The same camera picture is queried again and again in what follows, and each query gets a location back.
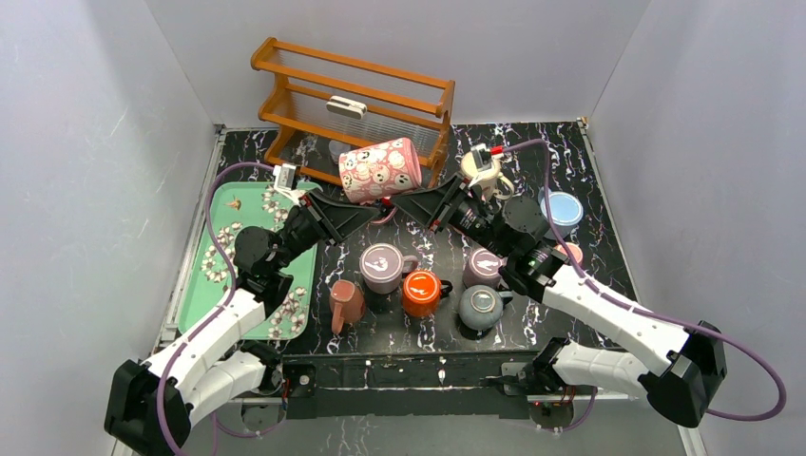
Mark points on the black table front rail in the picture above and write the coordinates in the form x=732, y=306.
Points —
x=402, y=384

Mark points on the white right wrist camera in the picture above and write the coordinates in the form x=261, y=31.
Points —
x=483, y=158

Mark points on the white clip on rack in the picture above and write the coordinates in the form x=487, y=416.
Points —
x=346, y=107

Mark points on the mauve mug white logo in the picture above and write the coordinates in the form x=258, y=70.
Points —
x=382, y=266

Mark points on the clear glass cup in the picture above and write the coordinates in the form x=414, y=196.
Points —
x=336, y=149

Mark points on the mauve mug behind arm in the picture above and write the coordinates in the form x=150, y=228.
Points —
x=482, y=268

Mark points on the light blue mug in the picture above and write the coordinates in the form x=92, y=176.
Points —
x=566, y=210

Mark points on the orange mug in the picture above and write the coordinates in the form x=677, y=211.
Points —
x=422, y=292

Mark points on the orange wooden rack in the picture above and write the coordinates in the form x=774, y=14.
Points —
x=400, y=103

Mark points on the small pink cup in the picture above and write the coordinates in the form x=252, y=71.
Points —
x=572, y=251

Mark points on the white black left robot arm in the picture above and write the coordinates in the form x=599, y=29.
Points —
x=154, y=404

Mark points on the salmon pink mug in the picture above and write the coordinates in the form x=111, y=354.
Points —
x=347, y=304

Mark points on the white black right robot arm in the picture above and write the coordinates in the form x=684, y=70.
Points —
x=677, y=370

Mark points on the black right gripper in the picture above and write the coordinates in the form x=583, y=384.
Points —
x=449, y=208

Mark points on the cream speckled mug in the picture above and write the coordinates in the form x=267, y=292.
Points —
x=493, y=182

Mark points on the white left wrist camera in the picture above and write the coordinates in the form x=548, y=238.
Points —
x=285, y=182

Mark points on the grey blue mug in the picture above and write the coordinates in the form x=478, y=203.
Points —
x=481, y=307

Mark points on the pink ghost pattern mug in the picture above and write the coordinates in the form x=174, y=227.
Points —
x=379, y=170

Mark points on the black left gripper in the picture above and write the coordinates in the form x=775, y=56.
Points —
x=315, y=217

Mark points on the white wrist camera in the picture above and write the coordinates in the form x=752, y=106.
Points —
x=483, y=158
x=285, y=182

